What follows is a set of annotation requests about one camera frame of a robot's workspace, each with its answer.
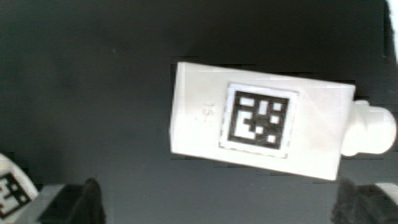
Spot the white stool leg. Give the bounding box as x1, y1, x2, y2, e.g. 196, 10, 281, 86
0, 153, 38, 224
171, 62, 398, 180

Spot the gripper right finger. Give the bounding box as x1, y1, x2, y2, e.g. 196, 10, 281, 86
331, 179, 398, 224

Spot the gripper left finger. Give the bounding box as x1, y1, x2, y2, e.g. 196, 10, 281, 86
24, 179, 107, 224

